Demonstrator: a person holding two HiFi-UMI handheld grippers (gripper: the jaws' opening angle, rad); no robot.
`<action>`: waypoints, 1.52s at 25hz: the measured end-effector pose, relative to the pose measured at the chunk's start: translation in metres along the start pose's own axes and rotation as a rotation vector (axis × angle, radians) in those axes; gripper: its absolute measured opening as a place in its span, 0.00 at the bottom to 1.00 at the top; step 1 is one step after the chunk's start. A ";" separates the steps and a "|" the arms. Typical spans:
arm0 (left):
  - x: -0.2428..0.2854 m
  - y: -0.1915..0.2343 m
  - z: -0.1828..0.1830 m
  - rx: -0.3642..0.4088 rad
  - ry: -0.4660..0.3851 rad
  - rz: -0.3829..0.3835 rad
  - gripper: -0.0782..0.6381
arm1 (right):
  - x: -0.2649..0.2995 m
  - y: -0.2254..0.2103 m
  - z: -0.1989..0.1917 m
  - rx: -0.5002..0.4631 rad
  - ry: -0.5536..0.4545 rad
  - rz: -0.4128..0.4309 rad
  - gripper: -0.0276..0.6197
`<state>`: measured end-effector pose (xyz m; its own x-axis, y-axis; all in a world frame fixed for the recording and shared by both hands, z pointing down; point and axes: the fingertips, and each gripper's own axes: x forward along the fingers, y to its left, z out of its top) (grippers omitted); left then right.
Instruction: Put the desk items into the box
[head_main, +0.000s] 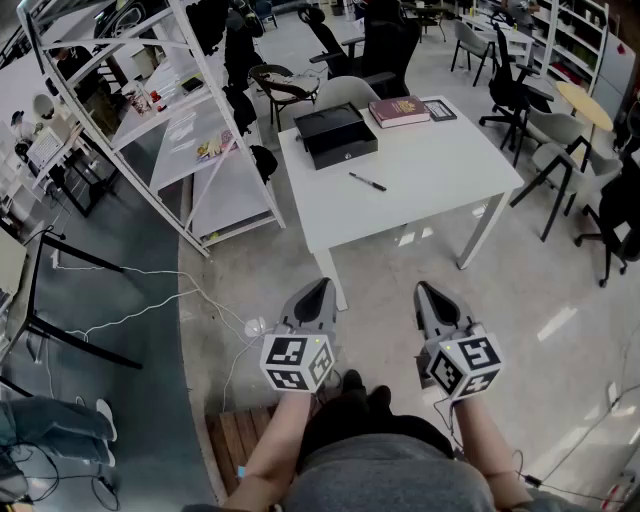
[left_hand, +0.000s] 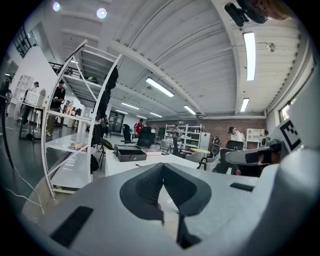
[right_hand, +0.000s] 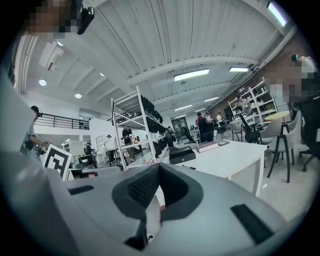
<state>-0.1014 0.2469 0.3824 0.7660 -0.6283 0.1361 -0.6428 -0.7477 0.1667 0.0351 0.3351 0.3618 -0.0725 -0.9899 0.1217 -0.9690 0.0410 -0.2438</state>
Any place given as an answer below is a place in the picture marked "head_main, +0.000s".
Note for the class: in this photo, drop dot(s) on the person's grey shirt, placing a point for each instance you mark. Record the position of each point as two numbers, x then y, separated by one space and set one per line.
390 475

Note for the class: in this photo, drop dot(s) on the beige gloves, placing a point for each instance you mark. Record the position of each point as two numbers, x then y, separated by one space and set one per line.
214 145

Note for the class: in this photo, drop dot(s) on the black metal cash box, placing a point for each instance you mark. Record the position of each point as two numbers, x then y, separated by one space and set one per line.
335 137

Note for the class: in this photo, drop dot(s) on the grey chair with black legs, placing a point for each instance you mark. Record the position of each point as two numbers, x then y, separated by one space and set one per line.
555 160

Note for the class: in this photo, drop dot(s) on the black hanging cap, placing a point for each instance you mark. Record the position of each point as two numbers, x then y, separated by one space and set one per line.
264 162

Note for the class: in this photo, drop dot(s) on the black marker pen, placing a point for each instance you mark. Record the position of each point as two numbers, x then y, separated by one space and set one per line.
367 181

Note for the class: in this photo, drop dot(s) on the light grey shell chair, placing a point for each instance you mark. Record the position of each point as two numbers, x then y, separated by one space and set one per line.
345 95

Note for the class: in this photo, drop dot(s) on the person's left forearm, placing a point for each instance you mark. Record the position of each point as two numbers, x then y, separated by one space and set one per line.
270 440

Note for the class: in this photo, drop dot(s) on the red small container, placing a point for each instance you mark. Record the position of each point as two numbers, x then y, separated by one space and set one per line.
159 102

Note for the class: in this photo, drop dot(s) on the black frame desk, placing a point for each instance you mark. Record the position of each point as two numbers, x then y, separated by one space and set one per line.
85 343

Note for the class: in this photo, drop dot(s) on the maroon hardcover book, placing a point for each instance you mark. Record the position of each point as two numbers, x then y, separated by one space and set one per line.
400 111

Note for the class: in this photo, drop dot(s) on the black swivel chair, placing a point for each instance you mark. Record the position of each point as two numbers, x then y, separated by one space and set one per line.
620 210

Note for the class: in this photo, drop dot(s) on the white table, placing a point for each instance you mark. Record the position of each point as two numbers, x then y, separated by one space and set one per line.
400 200

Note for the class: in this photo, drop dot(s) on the white desk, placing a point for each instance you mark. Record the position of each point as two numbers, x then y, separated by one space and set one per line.
510 37

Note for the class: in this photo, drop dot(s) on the wooden pallet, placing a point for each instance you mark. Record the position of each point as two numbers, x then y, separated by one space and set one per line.
235 440

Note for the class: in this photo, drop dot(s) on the black mesh office chair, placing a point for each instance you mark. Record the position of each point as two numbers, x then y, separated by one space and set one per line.
505 85

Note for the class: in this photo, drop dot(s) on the white metal shelf unit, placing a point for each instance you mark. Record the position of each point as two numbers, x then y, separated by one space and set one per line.
200 165

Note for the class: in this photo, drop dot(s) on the black picture frame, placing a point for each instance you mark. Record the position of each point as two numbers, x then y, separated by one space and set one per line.
440 110

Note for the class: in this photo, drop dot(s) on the black office chair with headrest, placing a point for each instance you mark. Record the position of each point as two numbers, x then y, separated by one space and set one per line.
332 47

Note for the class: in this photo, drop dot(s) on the white power strip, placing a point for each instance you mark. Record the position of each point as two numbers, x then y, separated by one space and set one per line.
255 327

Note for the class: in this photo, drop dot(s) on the black hanging clothes bundle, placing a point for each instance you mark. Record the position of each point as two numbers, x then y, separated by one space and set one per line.
242 45

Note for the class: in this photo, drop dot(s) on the dark wicker chair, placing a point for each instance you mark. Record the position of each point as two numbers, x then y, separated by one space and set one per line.
282 87

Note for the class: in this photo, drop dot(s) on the person's right forearm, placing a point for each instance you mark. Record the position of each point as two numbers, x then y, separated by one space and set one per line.
480 440

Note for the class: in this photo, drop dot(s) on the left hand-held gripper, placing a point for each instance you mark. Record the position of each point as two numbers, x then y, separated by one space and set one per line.
285 352

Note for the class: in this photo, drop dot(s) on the black gaming chair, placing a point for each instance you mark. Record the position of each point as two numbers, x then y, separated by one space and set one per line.
390 40

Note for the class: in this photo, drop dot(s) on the white shelving rack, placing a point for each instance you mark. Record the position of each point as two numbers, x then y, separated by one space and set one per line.
575 45

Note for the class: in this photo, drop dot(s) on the colourful papers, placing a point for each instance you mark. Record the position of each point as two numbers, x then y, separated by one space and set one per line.
227 140

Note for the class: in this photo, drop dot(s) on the grey chair with thin legs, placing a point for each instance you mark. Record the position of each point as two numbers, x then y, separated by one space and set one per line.
470 42

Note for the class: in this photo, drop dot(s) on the person's legs black trousers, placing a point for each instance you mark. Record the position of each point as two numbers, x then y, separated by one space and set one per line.
360 415

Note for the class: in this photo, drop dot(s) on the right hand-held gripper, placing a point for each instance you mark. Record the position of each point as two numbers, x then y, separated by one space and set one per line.
465 362

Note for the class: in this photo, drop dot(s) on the round yellow table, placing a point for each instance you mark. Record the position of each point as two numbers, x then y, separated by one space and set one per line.
585 105

